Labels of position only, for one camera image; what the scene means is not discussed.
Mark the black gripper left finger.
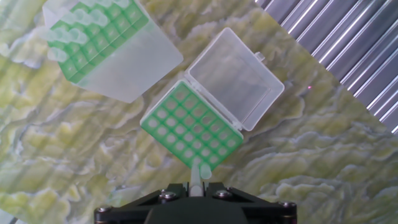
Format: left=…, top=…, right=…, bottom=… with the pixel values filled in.
left=94, top=182, right=190, bottom=224

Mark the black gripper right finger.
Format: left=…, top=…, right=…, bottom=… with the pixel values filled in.
left=203, top=182, right=298, bottom=224

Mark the green rack pipette tip box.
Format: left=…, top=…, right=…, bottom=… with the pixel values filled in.
left=139, top=27, right=285, bottom=179
left=35, top=0, right=184, bottom=104

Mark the green marble pattern mat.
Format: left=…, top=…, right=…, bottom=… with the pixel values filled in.
left=0, top=0, right=398, bottom=224

